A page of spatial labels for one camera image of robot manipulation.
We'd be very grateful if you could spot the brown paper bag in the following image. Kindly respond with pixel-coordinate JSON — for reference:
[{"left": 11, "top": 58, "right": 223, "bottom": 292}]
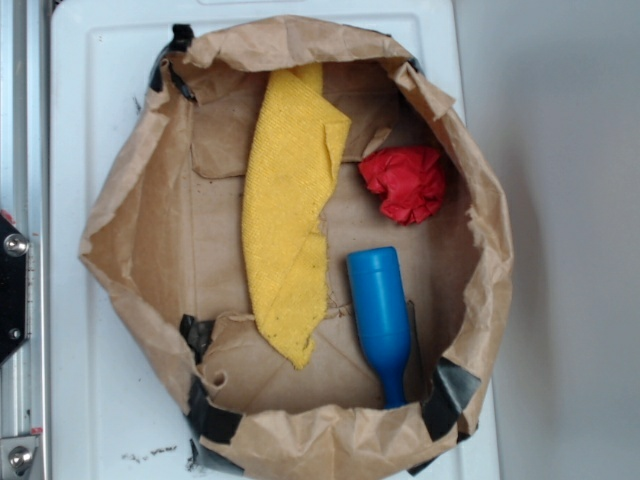
[{"left": 80, "top": 16, "right": 514, "bottom": 479}]

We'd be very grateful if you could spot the white plastic tray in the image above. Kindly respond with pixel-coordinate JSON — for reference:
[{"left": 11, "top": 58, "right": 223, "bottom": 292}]
[{"left": 48, "top": 0, "right": 503, "bottom": 480}]

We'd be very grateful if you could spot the black corner bracket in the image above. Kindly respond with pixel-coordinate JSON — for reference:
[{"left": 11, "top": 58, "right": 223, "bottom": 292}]
[{"left": 0, "top": 214, "right": 29, "bottom": 364}]

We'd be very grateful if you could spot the aluminium frame rail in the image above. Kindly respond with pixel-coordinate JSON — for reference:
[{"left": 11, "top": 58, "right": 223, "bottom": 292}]
[{"left": 1, "top": 1, "right": 52, "bottom": 479}]

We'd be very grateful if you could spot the blue plastic bottle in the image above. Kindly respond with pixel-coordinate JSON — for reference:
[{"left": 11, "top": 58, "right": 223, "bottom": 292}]
[{"left": 347, "top": 247, "right": 411, "bottom": 409}]

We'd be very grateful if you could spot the silver corner bracket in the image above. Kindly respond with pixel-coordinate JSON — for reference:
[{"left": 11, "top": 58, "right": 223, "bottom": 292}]
[{"left": 1, "top": 435, "right": 39, "bottom": 480}]

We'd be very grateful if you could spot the yellow microfiber cloth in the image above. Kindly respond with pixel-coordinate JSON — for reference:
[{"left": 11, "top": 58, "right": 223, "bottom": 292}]
[{"left": 242, "top": 63, "right": 351, "bottom": 370}]

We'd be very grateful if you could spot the crumpled red paper ball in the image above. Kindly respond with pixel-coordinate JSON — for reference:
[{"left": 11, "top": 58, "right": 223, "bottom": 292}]
[{"left": 358, "top": 145, "right": 446, "bottom": 226}]

